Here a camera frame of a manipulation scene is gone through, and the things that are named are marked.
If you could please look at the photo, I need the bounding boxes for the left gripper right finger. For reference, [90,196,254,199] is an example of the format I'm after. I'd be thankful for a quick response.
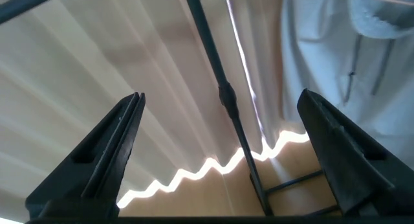
[296,89,414,217]

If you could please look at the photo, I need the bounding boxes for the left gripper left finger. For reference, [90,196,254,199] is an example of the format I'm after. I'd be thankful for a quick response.
[25,91,147,218]

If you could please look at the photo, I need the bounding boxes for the pale grey shorts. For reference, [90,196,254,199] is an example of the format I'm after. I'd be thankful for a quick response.
[280,0,414,170]

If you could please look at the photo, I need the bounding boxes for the black clothes rack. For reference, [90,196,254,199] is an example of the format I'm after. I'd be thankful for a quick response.
[0,0,340,217]

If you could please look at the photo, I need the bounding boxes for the beige curtain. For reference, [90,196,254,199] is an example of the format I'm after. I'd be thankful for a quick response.
[0,0,311,215]

